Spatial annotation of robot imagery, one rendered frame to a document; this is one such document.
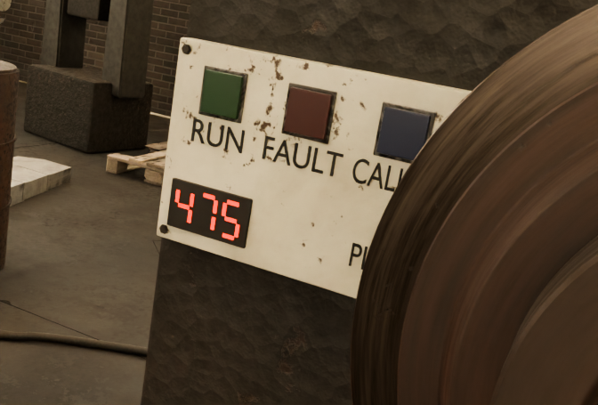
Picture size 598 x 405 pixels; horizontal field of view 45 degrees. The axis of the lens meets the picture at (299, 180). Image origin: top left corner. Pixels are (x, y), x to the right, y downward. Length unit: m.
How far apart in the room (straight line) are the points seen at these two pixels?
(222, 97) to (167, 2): 7.29
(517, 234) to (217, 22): 0.36
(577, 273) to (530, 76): 0.12
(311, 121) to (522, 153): 0.23
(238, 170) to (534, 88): 0.29
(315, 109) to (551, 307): 0.30
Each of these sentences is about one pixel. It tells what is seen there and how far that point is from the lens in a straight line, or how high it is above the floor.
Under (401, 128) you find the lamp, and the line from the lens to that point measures 0.55.
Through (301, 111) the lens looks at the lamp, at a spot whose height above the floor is 1.20.
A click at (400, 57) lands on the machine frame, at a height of 1.26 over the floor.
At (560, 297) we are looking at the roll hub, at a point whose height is 1.18.
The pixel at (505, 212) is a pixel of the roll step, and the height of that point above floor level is 1.19.
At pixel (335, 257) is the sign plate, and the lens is 0.59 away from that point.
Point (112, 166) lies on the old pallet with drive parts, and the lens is 5.21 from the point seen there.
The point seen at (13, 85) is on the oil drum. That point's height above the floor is 0.82.
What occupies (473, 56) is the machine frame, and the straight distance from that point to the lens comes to 0.56.
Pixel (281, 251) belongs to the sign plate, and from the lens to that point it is 0.61.
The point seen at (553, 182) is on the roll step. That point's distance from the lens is 0.38.
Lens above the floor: 1.27
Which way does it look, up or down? 13 degrees down
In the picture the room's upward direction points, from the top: 9 degrees clockwise
